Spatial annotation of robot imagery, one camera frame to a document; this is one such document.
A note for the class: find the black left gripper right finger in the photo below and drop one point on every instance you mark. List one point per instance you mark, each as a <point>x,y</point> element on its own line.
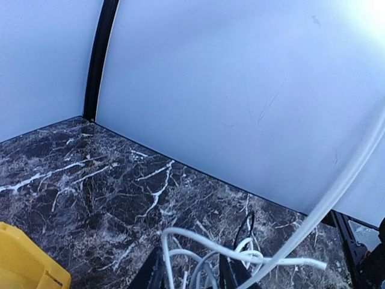
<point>232,272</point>

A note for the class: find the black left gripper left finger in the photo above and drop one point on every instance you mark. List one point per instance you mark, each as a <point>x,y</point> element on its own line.
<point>151,273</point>

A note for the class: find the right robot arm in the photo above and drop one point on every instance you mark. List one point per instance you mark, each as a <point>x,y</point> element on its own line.
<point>371,268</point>

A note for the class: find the right yellow plastic bin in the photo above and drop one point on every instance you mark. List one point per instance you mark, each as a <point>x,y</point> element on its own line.
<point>25,265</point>

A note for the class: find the right black frame post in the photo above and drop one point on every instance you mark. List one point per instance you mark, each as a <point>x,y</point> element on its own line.
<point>98,56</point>

